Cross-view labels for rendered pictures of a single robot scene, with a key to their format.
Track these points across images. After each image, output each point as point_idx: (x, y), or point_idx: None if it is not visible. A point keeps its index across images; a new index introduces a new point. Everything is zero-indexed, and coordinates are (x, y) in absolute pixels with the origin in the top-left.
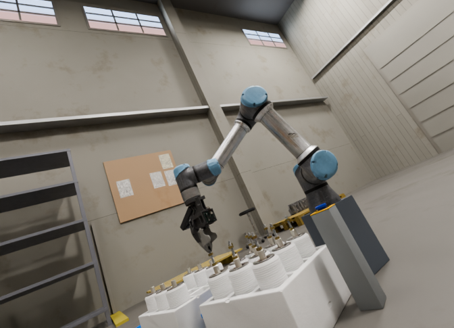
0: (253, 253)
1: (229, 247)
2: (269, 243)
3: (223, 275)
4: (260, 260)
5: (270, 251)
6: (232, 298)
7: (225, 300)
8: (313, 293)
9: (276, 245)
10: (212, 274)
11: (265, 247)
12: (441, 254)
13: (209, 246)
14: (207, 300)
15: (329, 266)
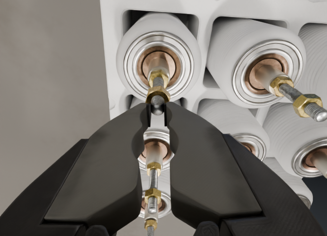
0: (326, 99)
1: (144, 199)
2: (319, 160)
3: (144, 100)
4: (146, 203)
5: (279, 153)
6: (114, 115)
7: (109, 97)
8: None
9: (288, 172)
10: (152, 44)
11: (318, 142)
12: None
13: (166, 124)
14: None
15: None
